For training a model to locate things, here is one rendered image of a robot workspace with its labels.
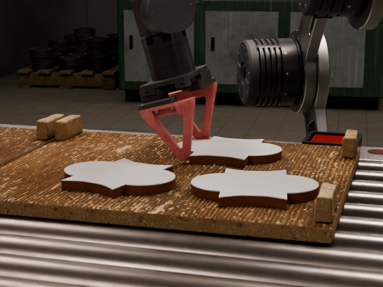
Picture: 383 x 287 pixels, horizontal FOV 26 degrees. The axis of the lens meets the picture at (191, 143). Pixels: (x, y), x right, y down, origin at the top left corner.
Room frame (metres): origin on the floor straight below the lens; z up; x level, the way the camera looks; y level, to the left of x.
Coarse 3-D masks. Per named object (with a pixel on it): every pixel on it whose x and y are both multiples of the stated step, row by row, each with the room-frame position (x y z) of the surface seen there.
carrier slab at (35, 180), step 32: (32, 160) 1.00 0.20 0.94; (64, 160) 1.00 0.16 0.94; (96, 160) 1.00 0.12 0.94; (160, 160) 1.00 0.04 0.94; (288, 160) 1.00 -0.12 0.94; (320, 160) 1.00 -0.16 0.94; (352, 160) 1.00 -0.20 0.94; (0, 192) 0.86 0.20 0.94; (32, 192) 0.86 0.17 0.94; (64, 192) 0.86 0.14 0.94; (128, 224) 0.79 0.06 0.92; (160, 224) 0.78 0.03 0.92; (192, 224) 0.77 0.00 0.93; (224, 224) 0.76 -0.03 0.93; (256, 224) 0.75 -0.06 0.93; (288, 224) 0.75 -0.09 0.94; (320, 224) 0.75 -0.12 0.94
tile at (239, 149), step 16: (192, 144) 1.04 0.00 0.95; (208, 144) 1.04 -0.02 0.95; (224, 144) 1.04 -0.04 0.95; (240, 144) 1.04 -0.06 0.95; (256, 144) 1.04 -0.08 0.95; (192, 160) 0.98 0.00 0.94; (208, 160) 0.98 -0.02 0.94; (224, 160) 0.98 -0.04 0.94; (240, 160) 0.96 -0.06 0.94; (256, 160) 0.98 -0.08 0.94; (272, 160) 0.99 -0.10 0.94
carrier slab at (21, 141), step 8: (0, 128) 1.20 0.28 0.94; (8, 128) 1.20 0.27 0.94; (16, 128) 1.20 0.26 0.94; (24, 128) 1.20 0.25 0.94; (0, 136) 1.14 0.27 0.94; (8, 136) 1.14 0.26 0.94; (16, 136) 1.14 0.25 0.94; (24, 136) 1.14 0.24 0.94; (32, 136) 1.14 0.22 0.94; (0, 144) 1.09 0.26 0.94; (8, 144) 1.09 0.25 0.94; (16, 144) 1.09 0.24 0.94; (24, 144) 1.09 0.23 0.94; (32, 144) 1.09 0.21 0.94; (40, 144) 1.09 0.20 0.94; (0, 152) 1.04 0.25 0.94; (8, 152) 1.04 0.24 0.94; (16, 152) 1.04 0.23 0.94; (24, 152) 1.05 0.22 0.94; (0, 160) 1.00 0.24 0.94; (8, 160) 1.01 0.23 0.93
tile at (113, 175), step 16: (128, 160) 0.95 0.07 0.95; (64, 176) 0.90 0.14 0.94; (80, 176) 0.88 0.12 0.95; (96, 176) 0.88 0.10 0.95; (112, 176) 0.88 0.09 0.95; (128, 176) 0.88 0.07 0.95; (144, 176) 0.88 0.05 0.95; (160, 176) 0.88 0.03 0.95; (96, 192) 0.85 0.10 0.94; (112, 192) 0.83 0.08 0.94; (128, 192) 0.85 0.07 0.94; (144, 192) 0.85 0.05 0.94; (160, 192) 0.85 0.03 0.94
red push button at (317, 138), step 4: (316, 136) 1.17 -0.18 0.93; (320, 136) 1.17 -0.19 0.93; (324, 136) 1.17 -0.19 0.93; (328, 136) 1.17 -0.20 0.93; (332, 136) 1.17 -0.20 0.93; (336, 136) 1.17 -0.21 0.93; (340, 136) 1.17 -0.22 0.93; (344, 136) 1.17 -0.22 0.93; (312, 140) 1.15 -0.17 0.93; (316, 140) 1.15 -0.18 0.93; (320, 140) 1.15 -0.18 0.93; (324, 140) 1.15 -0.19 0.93; (328, 140) 1.15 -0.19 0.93; (332, 140) 1.15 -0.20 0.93; (336, 140) 1.15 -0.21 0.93; (340, 140) 1.15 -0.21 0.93
